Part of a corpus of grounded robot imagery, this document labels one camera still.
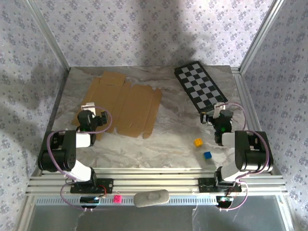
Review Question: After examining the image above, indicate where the brown cardboard box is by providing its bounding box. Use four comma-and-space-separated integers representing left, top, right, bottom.
71, 71, 163, 140

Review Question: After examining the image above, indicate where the black grey checkerboard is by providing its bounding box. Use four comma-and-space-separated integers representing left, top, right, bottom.
174, 61, 229, 114

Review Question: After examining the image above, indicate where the black left electronics board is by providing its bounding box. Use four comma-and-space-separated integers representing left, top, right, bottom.
80, 196, 100, 209

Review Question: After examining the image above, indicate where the black electronics board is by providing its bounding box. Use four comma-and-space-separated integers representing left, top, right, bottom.
80, 196, 100, 209
216, 195, 234, 208

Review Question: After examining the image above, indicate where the black right electronics board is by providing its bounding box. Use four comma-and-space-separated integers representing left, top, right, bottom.
216, 195, 234, 208

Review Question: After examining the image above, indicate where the grey oval stone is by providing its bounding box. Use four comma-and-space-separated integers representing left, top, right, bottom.
133, 189, 170, 208

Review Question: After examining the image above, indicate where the grey reflective panel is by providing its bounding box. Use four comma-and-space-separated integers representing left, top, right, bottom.
24, 203, 293, 231

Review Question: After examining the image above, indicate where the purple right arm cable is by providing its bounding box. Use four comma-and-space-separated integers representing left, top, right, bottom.
218, 102, 272, 213

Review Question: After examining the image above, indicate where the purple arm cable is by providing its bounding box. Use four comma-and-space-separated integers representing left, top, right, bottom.
47, 105, 114, 213
218, 102, 272, 213

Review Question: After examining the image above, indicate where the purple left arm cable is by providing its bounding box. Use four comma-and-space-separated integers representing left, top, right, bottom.
47, 105, 114, 213

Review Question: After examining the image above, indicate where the aluminium side rail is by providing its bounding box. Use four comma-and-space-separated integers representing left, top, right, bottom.
231, 67, 275, 174

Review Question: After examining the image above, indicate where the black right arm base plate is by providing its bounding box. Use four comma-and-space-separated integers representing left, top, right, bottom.
198, 178, 242, 193

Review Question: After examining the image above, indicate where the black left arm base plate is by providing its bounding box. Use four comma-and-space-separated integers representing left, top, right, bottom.
70, 178, 114, 194

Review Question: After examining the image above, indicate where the grey slotted cable duct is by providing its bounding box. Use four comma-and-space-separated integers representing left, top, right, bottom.
35, 195, 281, 205

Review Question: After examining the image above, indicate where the aluminium mounting rail frame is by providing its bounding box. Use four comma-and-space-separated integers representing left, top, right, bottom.
25, 167, 288, 195

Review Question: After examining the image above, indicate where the aluminium frame post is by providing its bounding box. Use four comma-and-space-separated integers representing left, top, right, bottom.
25, 0, 72, 70
238, 0, 288, 73

